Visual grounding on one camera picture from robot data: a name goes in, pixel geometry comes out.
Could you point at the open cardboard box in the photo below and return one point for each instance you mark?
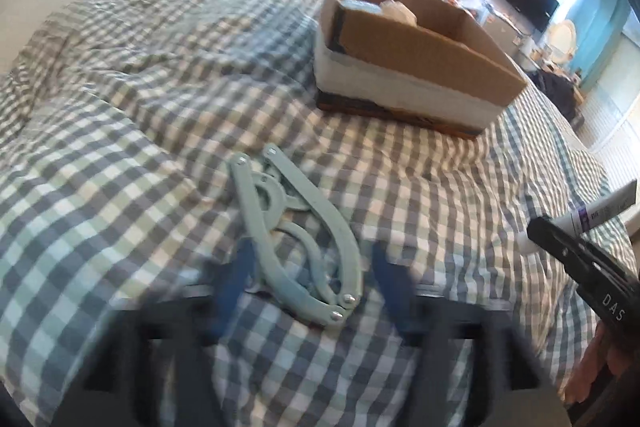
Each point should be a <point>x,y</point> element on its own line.
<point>446,73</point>

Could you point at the green folding hanger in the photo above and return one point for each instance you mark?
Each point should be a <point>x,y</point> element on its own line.
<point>265,197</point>

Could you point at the white cream tube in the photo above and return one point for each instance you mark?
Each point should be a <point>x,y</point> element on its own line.
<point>587,217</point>

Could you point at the side teal curtain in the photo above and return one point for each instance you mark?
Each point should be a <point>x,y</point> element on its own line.
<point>599,24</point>

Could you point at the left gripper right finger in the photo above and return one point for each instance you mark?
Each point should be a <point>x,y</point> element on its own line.
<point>508,386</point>

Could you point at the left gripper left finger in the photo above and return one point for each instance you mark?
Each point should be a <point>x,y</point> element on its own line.
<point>119,383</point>

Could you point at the black jacket on chair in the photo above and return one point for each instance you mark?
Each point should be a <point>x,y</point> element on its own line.
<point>558,90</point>

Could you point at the person right hand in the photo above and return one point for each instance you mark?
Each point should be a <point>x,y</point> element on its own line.
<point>600,353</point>

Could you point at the white oval mirror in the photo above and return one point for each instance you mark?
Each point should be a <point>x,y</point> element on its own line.
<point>561,40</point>

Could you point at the clear plastic round container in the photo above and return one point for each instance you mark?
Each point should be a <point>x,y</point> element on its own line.
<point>361,5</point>

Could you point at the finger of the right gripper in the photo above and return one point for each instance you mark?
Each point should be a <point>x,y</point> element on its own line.
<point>561,245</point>

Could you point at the white louvered wardrobe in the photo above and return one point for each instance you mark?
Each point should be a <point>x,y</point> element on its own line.
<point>610,112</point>

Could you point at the silver mini fridge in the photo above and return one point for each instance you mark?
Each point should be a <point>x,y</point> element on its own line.
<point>504,33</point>

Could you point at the checkered bed duvet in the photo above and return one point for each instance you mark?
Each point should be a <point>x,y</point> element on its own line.
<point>118,119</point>

